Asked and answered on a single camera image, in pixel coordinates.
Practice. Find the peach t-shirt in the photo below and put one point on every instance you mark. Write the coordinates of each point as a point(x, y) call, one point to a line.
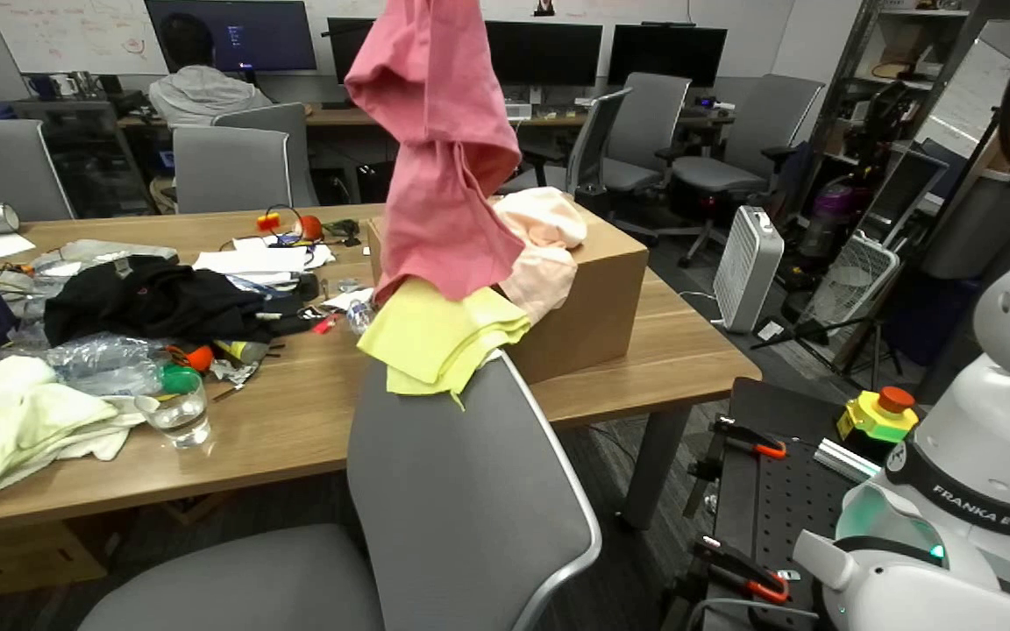
point(542, 275)

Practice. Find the yellow towel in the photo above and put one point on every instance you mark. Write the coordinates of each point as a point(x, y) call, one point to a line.
point(437, 338)

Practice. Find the pink t-shirt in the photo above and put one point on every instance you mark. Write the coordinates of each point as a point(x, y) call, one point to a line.
point(437, 143)

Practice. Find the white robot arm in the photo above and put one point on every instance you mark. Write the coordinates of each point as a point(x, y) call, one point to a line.
point(996, 431)

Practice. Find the cardboard box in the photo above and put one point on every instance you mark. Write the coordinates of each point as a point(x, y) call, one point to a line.
point(597, 316)

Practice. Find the grey office chair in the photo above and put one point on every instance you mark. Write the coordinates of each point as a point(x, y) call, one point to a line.
point(458, 514)

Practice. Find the grey swivel chair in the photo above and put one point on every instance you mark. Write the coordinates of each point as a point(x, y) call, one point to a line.
point(752, 126)
point(647, 124)

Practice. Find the grey chair backrest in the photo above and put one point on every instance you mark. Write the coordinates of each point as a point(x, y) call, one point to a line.
point(231, 168)
point(290, 134)

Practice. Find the crumpled foil wrapper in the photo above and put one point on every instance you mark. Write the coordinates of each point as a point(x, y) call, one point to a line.
point(351, 305)

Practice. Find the grey table leg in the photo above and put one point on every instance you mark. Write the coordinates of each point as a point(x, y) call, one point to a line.
point(653, 462)

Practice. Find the white space heater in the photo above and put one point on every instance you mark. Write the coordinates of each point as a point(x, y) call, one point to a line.
point(750, 269)

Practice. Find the white paper stack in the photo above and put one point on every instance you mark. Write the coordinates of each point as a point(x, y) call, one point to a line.
point(254, 263)

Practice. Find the black computer monitor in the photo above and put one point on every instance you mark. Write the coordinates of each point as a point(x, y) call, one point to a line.
point(552, 55)
point(669, 55)
point(351, 46)

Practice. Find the clear bottle green cap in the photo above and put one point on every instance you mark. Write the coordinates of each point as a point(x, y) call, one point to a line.
point(184, 415)

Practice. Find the black cloth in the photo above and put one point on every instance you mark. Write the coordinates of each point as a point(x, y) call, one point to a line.
point(165, 304)

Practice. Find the purple vacuum cleaner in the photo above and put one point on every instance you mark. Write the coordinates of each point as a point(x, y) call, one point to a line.
point(835, 210)

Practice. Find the white boxy appliance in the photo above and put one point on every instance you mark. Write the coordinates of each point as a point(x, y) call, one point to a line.
point(854, 282)

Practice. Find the yellow red emergency stop button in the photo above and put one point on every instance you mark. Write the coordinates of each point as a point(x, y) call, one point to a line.
point(877, 415)

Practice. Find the clear plastic bag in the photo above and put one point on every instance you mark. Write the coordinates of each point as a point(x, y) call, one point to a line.
point(103, 362)

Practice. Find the metal storage shelf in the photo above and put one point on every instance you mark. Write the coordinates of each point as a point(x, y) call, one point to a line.
point(904, 82)

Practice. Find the pale yellow cloth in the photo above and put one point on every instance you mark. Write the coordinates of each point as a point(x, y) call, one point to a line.
point(15, 431)

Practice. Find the whiteboard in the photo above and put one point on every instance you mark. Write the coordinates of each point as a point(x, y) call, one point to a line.
point(78, 32)

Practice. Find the small silver object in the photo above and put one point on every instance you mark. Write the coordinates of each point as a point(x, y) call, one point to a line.
point(1, 216)

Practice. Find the grey partition panel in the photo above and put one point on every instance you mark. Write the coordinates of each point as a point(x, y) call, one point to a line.
point(1, 168)

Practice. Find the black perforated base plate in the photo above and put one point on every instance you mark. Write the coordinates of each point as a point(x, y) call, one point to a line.
point(774, 501)

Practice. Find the large dark wall screen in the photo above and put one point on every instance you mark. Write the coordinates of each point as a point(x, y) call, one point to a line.
point(271, 32)

